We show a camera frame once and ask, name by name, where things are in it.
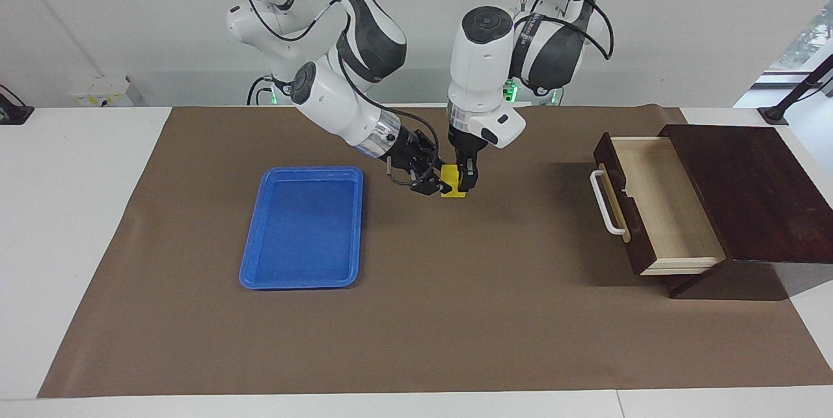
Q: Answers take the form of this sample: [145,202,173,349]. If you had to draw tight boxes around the white box with yellow labels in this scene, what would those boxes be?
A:
[70,76,134,107]

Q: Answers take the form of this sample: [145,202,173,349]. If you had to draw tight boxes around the yellow block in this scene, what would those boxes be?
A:
[441,165,468,199]

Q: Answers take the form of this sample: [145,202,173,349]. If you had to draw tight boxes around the black base cable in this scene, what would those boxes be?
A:
[246,75,274,106]

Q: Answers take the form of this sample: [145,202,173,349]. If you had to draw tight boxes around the white drawer handle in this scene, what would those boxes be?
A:
[590,169,627,236]

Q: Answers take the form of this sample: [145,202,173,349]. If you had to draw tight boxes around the black clamp stand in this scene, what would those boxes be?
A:
[758,53,833,126]

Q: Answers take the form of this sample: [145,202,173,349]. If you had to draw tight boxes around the black table mount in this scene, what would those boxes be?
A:
[0,85,34,126]

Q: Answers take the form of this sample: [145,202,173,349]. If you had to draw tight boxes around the blue plastic tray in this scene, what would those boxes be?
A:
[239,166,364,290]

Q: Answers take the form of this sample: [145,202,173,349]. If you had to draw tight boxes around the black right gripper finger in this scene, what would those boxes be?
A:
[416,130,448,174]
[410,167,444,196]

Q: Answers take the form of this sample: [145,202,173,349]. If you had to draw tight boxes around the dark wooden drawer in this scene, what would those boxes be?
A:
[591,132,728,276]

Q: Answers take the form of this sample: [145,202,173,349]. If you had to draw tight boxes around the dark wooden drawer cabinet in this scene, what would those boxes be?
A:
[657,124,833,301]

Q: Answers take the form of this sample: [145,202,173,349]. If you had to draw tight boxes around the brown table mat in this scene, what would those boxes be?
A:
[37,104,833,399]

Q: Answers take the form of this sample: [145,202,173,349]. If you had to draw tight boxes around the window with grey frame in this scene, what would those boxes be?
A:
[768,0,833,74]

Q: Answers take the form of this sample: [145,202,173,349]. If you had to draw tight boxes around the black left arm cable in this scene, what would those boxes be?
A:
[521,0,614,61]

